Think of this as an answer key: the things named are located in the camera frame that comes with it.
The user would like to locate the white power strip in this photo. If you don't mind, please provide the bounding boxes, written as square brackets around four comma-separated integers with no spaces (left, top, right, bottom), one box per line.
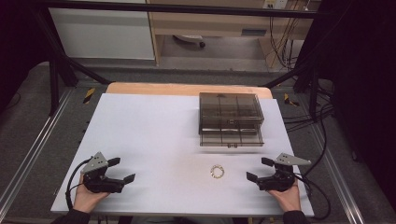
[262,0,290,10]

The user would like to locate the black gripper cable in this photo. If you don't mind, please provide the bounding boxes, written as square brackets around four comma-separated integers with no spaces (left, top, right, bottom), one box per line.
[293,173,332,221]
[64,158,92,212]

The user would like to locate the wooden table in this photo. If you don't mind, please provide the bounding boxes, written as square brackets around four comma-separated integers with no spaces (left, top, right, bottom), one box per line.
[106,81,274,100]

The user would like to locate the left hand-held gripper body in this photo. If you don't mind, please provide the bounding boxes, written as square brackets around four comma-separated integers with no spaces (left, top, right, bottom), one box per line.
[79,151,125,194]

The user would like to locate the person's grey clothing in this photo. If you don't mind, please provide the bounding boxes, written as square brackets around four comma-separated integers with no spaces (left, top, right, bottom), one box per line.
[130,216,235,224]

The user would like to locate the office chair base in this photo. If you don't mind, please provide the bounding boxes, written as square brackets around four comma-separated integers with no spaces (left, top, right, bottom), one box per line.
[172,34,206,49]

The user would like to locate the white table board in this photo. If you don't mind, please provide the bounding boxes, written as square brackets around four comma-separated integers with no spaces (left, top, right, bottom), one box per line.
[50,92,315,217]

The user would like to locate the smoky clear plastic drawer box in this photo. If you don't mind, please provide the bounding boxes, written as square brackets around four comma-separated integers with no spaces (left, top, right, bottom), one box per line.
[198,91,265,148]

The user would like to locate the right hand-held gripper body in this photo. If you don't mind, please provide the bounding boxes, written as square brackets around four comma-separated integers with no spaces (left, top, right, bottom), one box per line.
[255,152,312,192]

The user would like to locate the person's right hand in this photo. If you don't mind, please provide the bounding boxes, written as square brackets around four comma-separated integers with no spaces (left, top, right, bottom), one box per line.
[268,178,303,213]

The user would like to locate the light wooden desk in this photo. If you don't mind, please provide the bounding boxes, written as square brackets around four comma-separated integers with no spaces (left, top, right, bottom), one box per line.
[146,0,322,69]

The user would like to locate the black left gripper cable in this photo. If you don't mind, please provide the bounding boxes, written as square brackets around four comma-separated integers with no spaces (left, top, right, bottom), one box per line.
[64,158,92,212]

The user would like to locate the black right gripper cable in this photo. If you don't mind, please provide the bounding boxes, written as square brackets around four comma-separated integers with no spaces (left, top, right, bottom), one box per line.
[293,173,332,221]

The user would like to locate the aluminium floor rail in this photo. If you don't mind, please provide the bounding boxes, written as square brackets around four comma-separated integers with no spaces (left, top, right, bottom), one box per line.
[0,88,75,216]
[311,122,366,224]

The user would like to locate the hanging cable bundle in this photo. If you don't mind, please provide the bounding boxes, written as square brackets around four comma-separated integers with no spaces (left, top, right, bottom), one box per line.
[266,0,312,72]

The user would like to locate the person's left hand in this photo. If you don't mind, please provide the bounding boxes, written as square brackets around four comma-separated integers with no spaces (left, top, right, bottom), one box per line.
[73,174,111,215]

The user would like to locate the black metal frame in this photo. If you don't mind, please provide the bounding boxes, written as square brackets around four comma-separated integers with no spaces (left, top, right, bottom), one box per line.
[29,0,334,118]

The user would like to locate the black floor cables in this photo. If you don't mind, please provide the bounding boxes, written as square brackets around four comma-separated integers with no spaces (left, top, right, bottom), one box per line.
[279,83,336,178]

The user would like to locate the white cabinet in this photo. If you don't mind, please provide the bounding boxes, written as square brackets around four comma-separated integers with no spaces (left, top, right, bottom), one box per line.
[48,0,156,61]

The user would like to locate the yellow black floor tape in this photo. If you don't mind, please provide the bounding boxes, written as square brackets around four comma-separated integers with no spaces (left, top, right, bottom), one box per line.
[283,92,301,107]
[82,87,96,105]

